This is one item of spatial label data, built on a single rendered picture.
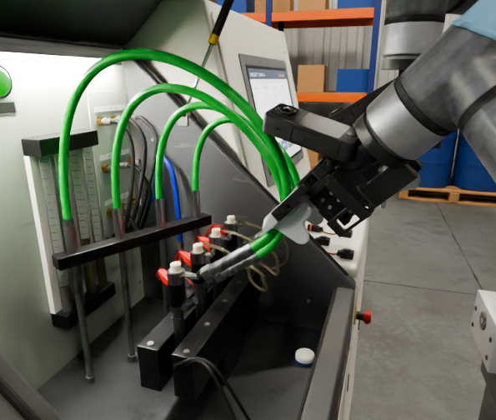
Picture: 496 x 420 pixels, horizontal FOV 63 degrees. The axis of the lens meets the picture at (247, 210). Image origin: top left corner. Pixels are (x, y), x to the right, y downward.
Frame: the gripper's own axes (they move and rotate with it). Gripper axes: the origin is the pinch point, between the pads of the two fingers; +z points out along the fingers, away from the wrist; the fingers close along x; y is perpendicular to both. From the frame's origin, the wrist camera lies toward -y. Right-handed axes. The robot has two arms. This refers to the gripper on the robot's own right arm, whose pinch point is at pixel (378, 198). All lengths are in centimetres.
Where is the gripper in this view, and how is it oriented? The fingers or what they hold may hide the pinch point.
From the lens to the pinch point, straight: 65.1
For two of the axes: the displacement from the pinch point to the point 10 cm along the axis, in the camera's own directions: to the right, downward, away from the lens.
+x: 3.3, -2.9, 9.0
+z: 0.0, 9.5, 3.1
